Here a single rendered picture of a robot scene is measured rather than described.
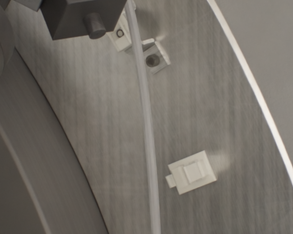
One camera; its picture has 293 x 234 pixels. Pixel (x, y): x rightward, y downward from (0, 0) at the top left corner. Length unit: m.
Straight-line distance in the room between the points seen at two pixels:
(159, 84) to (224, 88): 0.04
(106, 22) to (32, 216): 0.11
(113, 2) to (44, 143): 0.12
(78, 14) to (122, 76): 0.10
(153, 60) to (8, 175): 0.09
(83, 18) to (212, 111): 0.10
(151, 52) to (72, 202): 0.08
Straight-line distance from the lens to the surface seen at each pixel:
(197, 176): 1.01
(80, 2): 0.94
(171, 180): 1.02
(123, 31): 1.01
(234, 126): 1.01
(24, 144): 1.03
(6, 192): 1.02
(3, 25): 0.91
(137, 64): 0.99
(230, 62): 1.01
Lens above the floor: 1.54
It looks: 9 degrees down
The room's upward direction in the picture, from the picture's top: 2 degrees counter-clockwise
